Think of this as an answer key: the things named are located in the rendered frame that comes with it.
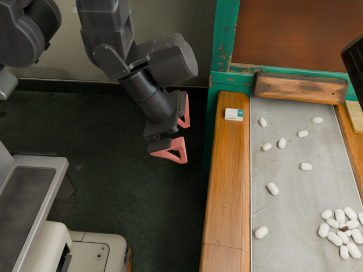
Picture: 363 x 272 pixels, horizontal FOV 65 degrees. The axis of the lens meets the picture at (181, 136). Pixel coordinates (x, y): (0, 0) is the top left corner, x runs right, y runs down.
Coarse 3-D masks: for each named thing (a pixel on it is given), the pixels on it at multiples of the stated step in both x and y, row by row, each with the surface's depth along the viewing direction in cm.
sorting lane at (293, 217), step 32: (256, 128) 96; (288, 128) 96; (320, 128) 96; (256, 160) 87; (288, 160) 87; (320, 160) 87; (256, 192) 80; (288, 192) 80; (320, 192) 80; (352, 192) 80; (256, 224) 73; (288, 224) 73; (320, 224) 73; (256, 256) 68; (288, 256) 68; (320, 256) 68; (352, 256) 68
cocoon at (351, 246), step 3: (348, 243) 69; (351, 243) 68; (348, 246) 68; (351, 246) 68; (354, 246) 68; (348, 249) 68; (351, 249) 67; (354, 249) 67; (357, 249) 67; (351, 252) 67; (354, 252) 67; (357, 252) 67; (354, 255) 67; (357, 255) 66; (360, 255) 67; (357, 258) 67
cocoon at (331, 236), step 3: (327, 234) 71; (330, 234) 70; (333, 234) 70; (330, 237) 70; (333, 237) 69; (336, 237) 69; (339, 237) 69; (330, 240) 70; (333, 240) 69; (336, 240) 69; (339, 240) 69; (336, 243) 69; (339, 243) 68
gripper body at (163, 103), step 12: (156, 96) 47; (168, 96) 50; (144, 108) 49; (156, 108) 49; (168, 108) 50; (156, 120) 50; (168, 120) 50; (144, 132) 51; (156, 132) 49; (168, 132) 49
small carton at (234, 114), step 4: (228, 108) 96; (228, 112) 95; (232, 112) 95; (236, 112) 95; (240, 112) 95; (228, 116) 94; (232, 116) 94; (236, 116) 94; (240, 116) 94; (240, 120) 95
